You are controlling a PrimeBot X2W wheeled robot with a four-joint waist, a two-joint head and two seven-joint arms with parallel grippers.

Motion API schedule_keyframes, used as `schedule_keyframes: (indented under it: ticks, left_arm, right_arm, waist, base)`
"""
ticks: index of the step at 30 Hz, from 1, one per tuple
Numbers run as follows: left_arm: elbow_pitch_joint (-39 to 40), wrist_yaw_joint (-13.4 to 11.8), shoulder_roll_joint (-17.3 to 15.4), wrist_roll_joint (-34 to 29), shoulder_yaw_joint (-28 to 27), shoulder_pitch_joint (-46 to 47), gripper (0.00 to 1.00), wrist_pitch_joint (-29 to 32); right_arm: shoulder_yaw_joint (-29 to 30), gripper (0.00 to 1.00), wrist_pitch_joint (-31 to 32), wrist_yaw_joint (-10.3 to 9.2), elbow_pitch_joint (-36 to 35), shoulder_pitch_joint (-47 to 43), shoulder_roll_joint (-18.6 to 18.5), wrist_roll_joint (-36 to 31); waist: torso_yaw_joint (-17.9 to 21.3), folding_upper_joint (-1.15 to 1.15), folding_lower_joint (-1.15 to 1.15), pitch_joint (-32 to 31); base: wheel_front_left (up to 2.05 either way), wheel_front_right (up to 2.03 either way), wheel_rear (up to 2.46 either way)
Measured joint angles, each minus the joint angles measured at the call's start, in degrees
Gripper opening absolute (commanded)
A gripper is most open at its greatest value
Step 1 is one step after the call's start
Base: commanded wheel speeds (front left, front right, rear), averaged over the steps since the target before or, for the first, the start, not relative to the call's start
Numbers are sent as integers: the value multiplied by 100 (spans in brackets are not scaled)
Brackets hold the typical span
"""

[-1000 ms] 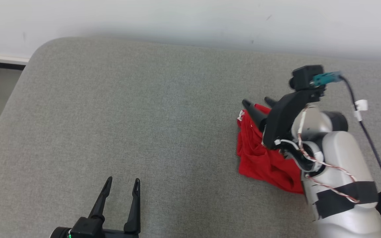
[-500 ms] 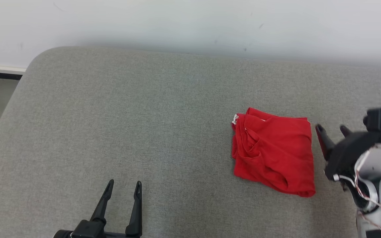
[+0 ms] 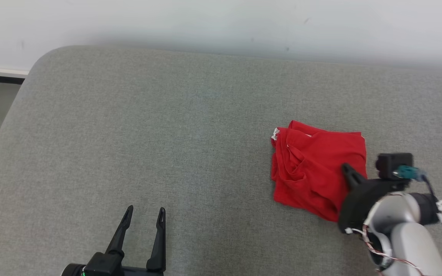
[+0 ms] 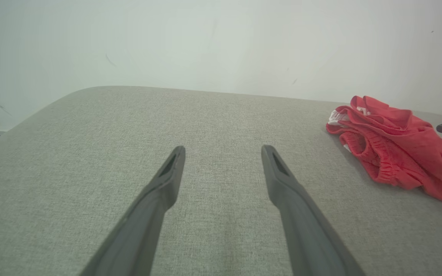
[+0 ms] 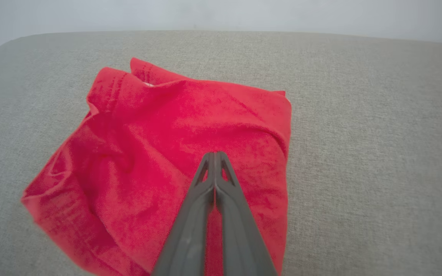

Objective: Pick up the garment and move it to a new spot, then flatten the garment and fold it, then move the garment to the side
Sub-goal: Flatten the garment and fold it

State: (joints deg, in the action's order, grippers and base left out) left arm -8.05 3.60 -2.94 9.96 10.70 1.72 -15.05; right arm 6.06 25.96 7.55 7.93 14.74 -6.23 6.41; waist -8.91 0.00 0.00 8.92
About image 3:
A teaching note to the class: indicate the red white striped shorts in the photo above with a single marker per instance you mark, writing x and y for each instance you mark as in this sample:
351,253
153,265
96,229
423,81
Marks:
313,172

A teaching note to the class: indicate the grey fabric sofa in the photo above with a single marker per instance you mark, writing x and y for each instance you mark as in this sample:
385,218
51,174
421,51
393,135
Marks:
167,134

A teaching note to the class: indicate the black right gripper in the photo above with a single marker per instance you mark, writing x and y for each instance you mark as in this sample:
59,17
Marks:
359,207

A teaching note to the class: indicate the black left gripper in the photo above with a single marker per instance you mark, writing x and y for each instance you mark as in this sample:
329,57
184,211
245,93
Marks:
106,266

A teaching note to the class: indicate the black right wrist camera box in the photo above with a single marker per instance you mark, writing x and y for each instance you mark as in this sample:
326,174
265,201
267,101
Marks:
390,165

